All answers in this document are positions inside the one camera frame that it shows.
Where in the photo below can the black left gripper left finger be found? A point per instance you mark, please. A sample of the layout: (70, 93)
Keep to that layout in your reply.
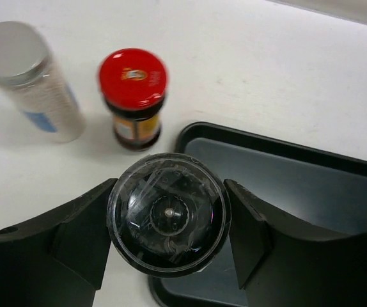
(59, 257)

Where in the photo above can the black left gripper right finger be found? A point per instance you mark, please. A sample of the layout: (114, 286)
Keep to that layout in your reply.
(281, 260)

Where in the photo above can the clear lid pepper grinder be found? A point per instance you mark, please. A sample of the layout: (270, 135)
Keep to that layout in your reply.
(168, 215)

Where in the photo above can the red lid sauce jar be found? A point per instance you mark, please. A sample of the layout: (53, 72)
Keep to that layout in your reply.
(134, 85)

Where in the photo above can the silver lid white shaker bottle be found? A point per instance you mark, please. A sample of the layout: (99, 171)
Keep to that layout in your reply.
(32, 79)

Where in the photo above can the black rectangular tray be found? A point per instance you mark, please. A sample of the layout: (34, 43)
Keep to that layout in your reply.
(322, 188)

